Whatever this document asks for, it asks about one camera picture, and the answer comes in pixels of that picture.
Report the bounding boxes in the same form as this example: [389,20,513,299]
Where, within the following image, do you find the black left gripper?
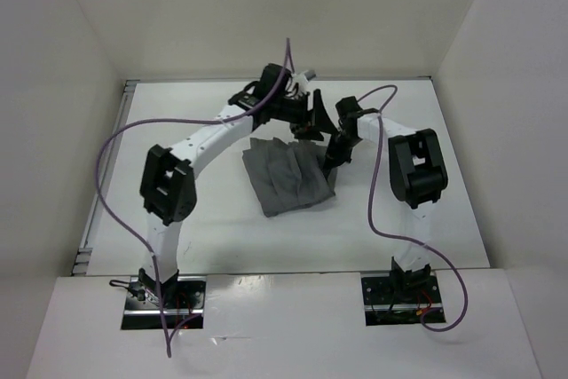
[270,88,336,141]

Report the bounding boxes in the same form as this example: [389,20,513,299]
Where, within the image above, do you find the grey pleated skirt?
[242,138,336,217]

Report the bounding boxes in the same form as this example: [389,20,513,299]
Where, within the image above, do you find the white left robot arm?
[138,82,338,308]

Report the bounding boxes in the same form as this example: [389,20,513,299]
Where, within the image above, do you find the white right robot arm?
[322,99,448,302]

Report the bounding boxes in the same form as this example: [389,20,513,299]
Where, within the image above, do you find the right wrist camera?
[335,96,364,122]

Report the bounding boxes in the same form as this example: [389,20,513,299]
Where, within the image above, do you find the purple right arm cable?
[358,84,469,332]

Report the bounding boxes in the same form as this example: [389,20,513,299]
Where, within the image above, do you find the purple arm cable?
[96,37,296,359]
[358,84,469,332]

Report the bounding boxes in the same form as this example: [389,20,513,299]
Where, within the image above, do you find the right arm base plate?
[360,272,446,327]

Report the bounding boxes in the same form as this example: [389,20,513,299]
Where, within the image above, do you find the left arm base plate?
[109,275,207,331]

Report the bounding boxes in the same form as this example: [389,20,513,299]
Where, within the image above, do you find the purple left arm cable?
[96,37,296,359]

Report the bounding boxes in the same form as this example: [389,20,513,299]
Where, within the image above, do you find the aluminium table frame rail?
[70,80,138,277]

